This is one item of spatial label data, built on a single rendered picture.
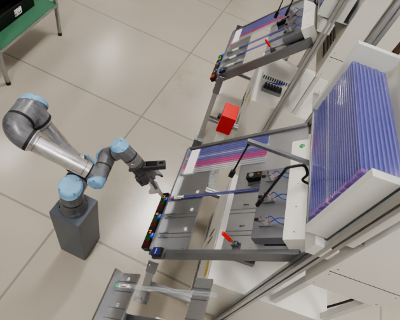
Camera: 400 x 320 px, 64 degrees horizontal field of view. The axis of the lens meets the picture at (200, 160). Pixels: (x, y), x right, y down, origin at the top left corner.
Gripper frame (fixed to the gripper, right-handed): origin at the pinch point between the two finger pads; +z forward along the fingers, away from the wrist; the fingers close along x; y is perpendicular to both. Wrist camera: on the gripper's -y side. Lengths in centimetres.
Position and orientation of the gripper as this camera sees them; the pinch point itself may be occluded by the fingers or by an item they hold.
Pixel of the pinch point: (164, 186)
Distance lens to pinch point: 166.0
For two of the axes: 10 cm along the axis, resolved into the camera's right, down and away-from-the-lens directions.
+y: -8.6, 4.4, 2.7
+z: 5.1, 6.4, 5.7
